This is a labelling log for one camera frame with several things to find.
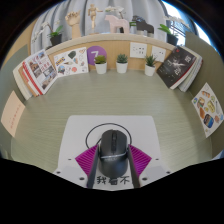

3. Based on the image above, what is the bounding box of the black horse figure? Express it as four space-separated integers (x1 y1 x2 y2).
131 15 155 38

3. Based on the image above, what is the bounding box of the thick white book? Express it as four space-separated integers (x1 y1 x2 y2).
12 63 33 101

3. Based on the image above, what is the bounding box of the wooden hand model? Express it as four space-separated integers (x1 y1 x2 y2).
64 10 83 40

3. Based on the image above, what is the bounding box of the food illustration card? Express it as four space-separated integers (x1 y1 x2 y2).
191 82 224 139

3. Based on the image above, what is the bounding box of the beige paperback book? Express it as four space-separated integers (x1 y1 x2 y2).
0 90 26 138

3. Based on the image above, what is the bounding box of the small plant in white pot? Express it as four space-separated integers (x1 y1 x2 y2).
115 53 129 74
93 54 108 75
143 54 157 77

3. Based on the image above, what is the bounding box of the photo cover white book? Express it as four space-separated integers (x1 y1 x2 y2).
24 49 59 95

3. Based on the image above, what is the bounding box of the white printed mouse pad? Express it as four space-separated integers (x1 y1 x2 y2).
57 115 164 191

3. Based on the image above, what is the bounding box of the grey curtain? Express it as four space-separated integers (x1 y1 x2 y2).
31 0 174 44

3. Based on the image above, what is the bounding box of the dark grey computer mouse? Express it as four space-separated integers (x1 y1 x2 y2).
98 129 129 177

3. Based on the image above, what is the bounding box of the round purple number sign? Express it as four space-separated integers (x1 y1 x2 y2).
86 45 108 66

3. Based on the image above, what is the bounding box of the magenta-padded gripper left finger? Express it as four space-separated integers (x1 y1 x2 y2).
53 144 101 190

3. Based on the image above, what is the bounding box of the red spine book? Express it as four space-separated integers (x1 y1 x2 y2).
21 58 44 96

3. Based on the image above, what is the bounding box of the black cover book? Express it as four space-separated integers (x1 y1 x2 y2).
156 45 198 90

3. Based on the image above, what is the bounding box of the white books stack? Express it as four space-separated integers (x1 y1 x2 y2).
178 49 204 93

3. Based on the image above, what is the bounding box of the white sticker sheet card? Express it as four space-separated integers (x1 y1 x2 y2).
53 46 90 78

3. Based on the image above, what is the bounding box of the light wooden shelf ledge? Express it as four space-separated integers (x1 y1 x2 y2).
44 32 178 54

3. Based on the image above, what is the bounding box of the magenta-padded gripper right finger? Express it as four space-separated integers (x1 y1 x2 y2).
127 144 173 189

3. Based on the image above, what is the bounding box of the pink horse figure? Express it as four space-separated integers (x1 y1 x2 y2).
104 14 130 34

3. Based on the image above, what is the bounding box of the white wall socket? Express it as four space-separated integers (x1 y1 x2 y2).
129 41 148 59
150 45 167 63

